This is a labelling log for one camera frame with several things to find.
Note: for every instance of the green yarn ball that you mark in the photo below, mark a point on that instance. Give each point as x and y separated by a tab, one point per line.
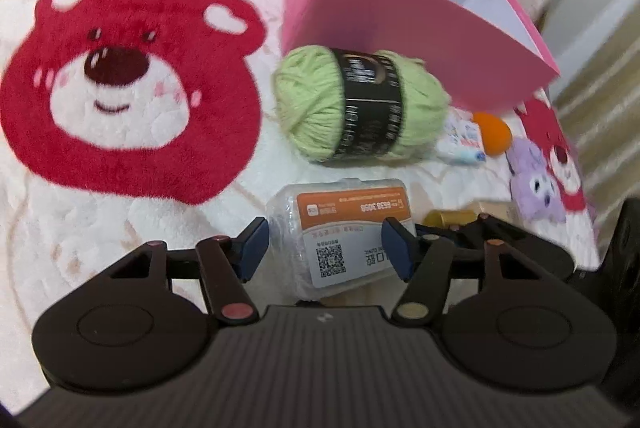
310	103

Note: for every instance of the white tissue packet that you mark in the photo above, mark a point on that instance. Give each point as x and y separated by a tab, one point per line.
460	138

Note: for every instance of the pink cardboard box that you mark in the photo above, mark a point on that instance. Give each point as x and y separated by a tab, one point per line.
380	8

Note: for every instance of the orange makeup sponge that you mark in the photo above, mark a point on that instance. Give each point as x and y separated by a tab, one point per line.
495	133

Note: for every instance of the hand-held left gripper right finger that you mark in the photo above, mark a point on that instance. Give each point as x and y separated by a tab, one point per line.
396	248

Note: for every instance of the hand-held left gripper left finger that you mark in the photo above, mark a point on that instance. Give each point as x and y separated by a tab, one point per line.
252	248

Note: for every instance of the beige curtain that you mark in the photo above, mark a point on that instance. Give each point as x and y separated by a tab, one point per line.
610	133

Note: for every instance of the clear plastic orange-label box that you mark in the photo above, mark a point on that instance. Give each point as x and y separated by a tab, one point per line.
345	218

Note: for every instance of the gold-capped beige bottle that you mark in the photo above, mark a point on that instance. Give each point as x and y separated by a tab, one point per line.
445	218

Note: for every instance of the purple plush toy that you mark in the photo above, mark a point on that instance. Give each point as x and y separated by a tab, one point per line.
535	183

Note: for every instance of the red bear printed blanket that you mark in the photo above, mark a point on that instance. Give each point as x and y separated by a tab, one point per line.
125	83

